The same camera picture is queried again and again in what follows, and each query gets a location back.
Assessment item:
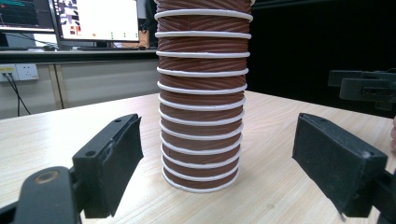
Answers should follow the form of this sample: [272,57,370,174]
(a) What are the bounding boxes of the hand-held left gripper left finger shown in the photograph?
[72,113,145,219]

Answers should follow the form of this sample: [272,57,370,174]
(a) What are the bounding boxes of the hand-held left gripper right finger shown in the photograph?
[291,112,389,218]

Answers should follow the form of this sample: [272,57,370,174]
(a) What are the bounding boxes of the stack of brown paper cups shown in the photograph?
[153,0,254,194]

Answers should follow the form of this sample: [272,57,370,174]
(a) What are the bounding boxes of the black curtain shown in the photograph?
[247,0,396,119]

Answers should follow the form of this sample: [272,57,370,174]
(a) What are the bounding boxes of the dark background desk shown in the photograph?
[0,48,159,64]

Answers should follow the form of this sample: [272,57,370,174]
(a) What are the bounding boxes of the black keyboard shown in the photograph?
[77,46,148,51]

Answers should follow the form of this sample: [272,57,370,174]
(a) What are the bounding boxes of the monitor with white screen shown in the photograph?
[50,0,141,49]

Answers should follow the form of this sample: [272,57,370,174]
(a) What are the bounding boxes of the monitor with dark screen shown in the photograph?
[0,0,56,34]

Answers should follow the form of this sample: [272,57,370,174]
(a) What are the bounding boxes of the thin black power cable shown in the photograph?
[2,73,21,117]
[8,73,32,116]

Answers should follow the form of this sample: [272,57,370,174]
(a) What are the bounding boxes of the white wall power socket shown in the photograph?
[0,63,40,83]

